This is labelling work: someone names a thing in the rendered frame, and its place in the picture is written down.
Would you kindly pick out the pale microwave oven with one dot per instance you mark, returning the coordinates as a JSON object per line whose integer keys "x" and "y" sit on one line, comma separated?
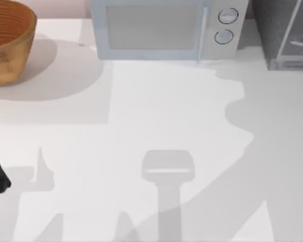
{"x": 227, "y": 51}

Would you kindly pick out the grey cabinet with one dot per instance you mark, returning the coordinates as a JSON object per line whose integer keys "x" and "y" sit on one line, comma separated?
{"x": 267, "y": 30}

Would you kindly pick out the brown wicker basket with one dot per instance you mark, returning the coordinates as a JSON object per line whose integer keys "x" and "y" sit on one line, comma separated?
{"x": 7, "y": 63}

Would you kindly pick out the microwave oven door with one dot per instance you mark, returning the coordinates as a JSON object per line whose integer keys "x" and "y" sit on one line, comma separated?
{"x": 151, "y": 27}

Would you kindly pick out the microwave knob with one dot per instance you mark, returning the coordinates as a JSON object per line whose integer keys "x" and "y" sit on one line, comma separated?
{"x": 228, "y": 15}
{"x": 224, "y": 36}

